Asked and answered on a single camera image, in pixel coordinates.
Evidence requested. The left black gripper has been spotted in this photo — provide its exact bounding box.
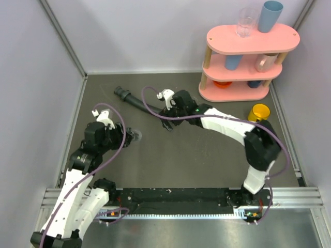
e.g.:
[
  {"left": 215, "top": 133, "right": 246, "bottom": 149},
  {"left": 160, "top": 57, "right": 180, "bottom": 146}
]
[{"left": 99, "top": 121, "right": 133, "bottom": 153}]

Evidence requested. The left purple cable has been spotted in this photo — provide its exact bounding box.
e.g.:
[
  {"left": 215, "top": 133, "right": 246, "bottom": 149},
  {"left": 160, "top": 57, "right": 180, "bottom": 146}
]
[{"left": 38, "top": 103, "right": 130, "bottom": 248}]

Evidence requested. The aluminium rail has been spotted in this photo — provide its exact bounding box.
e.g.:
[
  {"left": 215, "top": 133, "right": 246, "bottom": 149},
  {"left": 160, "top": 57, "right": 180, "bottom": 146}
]
[{"left": 41, "top": 186, "right": 325, "bottom": 220}]

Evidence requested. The pink mug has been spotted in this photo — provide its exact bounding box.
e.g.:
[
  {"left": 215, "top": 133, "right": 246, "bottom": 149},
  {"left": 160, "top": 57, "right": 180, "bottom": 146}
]
[{"left": 254, "top": 53, "right": 278, "bottom": 72}]

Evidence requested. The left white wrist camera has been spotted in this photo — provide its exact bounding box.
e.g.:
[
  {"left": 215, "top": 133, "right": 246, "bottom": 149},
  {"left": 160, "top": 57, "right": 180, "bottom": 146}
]
[{"left": 92, "top": 108, "right": 115, "bottom": 130}]

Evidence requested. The blue cup middle shelf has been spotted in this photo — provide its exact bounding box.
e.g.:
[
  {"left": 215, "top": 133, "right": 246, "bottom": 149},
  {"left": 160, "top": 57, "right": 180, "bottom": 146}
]
[{"left": 225, "top": 54, "right": 243, "bottom": 71}]

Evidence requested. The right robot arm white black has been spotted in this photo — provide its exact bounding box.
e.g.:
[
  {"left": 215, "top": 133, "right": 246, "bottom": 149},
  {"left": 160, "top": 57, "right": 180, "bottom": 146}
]
[{"left": 157, "top": 89, "right": 281, "bottom": 205}]

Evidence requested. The tall blue cup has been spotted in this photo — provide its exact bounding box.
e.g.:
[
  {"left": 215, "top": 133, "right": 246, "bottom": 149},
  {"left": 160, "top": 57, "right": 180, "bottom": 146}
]
[{"left": 258, "top": 1, "right": 283, "bottom": 33}]

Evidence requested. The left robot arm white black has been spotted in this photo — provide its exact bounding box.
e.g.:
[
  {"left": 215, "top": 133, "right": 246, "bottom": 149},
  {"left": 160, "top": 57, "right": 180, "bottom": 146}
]
[{"left": 31, "top": 121, "right": 141, "bottom": 247}]

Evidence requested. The grey corrugated hose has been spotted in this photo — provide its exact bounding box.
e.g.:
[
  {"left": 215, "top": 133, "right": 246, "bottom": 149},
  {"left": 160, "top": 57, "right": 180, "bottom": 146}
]
[{"left": 113, "top": 86, "right": 166, "bottom": 116}]

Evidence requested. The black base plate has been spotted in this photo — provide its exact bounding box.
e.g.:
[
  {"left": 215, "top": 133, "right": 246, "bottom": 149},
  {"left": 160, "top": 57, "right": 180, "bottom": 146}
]
[{"left": 112, "top": 188, "right": 271, "bottom": 215}]

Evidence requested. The yellow mug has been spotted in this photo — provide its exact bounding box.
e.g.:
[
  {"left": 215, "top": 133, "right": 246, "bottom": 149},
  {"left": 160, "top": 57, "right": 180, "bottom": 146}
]
[{"left": 248, "top": 103, "right": 270, "bottom": 122}]

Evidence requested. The pink three-tier shelf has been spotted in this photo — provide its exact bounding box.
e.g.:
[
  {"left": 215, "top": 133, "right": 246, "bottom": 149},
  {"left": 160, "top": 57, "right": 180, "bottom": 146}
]
[{"left": 199, "top": 23, "right": 300, "bottom": 102}]

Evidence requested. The orange bowl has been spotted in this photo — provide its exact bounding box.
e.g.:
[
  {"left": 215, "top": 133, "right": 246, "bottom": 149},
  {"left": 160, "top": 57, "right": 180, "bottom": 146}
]
[{"left": 213, "top": 81, "right": 232, "bottom": 89}]

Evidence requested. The dark blue cup bottom shelf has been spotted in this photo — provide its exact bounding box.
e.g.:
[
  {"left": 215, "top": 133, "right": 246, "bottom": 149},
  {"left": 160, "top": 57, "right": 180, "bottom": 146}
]
[{"left": 247, "top": 81, "right": 262, "bottom": 88}]

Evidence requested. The clear drinking glass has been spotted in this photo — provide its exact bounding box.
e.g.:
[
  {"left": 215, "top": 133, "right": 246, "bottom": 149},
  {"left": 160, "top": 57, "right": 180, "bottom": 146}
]
[{"left": 236, "top": 7, "right": 259, "bottom": 38}]

